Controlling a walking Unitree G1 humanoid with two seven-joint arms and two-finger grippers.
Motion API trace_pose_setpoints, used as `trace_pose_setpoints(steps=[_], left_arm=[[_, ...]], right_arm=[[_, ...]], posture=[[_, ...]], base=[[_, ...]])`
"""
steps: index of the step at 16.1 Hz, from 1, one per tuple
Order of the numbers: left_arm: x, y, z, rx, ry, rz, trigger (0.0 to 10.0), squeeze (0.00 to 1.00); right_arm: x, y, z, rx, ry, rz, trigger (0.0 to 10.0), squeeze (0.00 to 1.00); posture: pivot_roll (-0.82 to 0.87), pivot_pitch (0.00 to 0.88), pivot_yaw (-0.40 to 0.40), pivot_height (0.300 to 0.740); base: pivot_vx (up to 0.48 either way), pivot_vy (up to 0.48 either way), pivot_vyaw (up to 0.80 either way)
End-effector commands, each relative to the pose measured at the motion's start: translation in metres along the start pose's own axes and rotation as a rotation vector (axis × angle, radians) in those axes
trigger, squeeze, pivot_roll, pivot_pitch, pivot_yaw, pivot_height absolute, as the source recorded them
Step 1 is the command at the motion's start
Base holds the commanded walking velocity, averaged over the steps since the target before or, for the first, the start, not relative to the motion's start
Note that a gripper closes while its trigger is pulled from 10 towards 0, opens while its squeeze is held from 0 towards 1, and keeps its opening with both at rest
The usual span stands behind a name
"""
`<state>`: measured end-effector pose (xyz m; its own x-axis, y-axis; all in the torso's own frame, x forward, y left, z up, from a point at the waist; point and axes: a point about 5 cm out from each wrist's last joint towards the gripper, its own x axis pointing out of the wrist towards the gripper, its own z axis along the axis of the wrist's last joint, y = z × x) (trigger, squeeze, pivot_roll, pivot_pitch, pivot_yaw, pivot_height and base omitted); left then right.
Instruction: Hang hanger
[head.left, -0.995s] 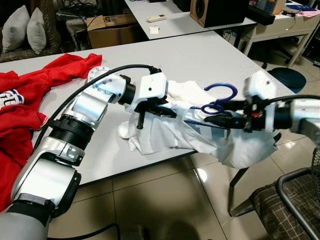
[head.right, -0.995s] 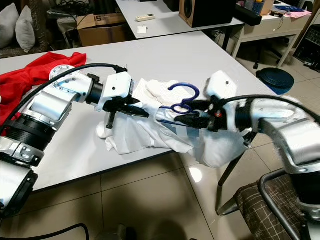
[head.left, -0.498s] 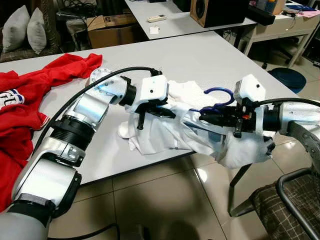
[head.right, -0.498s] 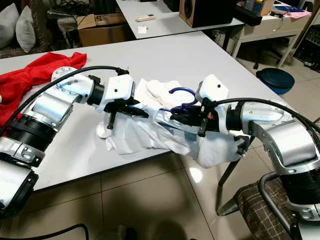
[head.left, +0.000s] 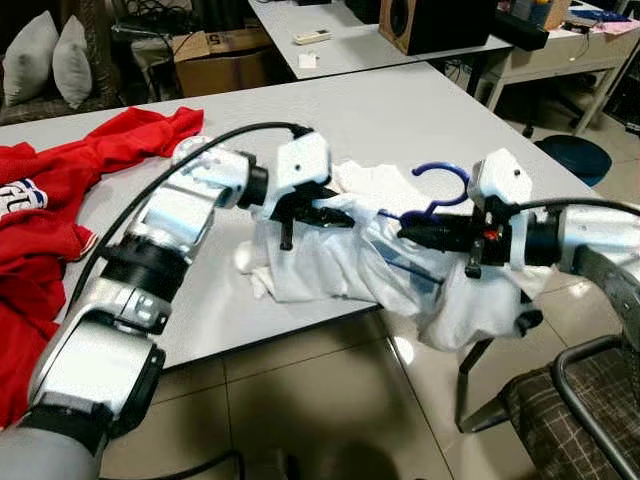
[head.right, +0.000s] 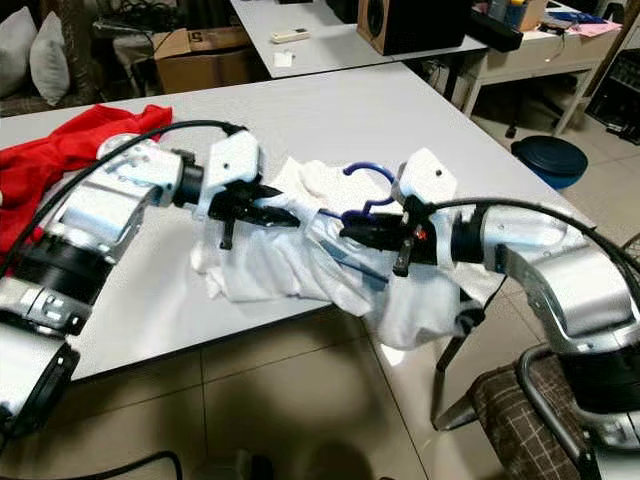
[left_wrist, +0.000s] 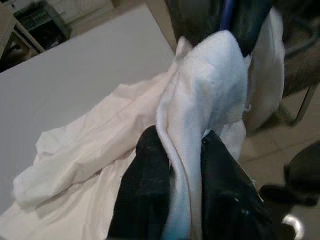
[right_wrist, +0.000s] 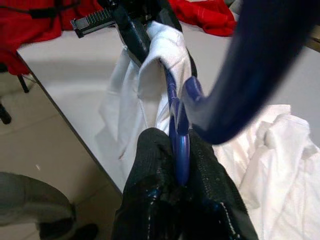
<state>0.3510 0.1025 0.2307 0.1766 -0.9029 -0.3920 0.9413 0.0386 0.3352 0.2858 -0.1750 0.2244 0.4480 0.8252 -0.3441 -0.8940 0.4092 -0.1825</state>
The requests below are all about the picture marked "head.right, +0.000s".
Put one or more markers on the wooden black speaker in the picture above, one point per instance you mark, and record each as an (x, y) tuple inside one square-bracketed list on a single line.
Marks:
[(415, 25)]

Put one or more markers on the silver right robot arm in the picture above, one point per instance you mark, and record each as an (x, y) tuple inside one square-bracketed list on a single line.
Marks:
[(560, 270)]

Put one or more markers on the red garment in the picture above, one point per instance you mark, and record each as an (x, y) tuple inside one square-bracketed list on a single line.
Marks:
[(60, 150)]

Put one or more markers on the dark blue round bin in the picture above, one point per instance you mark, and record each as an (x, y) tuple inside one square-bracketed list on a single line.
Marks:
[(550, 160)]

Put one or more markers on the plaid cushioned metal chair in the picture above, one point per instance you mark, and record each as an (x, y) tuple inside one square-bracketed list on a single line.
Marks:
[(510, 410)]

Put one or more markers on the small white card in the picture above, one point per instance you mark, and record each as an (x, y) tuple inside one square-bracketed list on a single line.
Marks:
[(284, 58)]

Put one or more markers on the white remote control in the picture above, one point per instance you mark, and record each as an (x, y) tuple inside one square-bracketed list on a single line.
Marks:
[(291, 36)]

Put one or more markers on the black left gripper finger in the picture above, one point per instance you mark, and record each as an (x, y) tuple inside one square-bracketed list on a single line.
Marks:
[(275, 220), (278, 208)]

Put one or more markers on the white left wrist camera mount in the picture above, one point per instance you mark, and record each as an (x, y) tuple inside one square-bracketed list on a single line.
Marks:
[(232, 160)]

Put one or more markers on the white desk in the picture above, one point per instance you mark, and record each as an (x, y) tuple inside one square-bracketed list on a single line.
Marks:
[(540, 55)]

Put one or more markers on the large white table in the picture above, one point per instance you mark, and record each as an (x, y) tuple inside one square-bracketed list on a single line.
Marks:
[(360, 110)]

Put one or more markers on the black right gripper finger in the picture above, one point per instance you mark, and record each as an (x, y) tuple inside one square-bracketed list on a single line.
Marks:
[(370, 230), (370, 243)]

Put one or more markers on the white t-shirt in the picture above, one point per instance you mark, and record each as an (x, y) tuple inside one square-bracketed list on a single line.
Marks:
[(290, 270)]

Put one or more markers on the pink cloth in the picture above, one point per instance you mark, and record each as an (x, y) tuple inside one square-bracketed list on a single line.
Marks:
[(595, 27)]

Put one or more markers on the small white table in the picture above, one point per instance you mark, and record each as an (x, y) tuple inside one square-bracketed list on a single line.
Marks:
[(320, 55)]

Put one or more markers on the black soundbar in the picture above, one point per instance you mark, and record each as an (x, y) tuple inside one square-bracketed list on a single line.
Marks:
[(495, 30)]

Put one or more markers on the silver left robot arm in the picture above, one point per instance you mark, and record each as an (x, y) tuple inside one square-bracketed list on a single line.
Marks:
[(80, 240)]

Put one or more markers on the brown cardboard box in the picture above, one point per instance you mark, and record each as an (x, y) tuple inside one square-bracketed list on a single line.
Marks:
[(200, 60)]

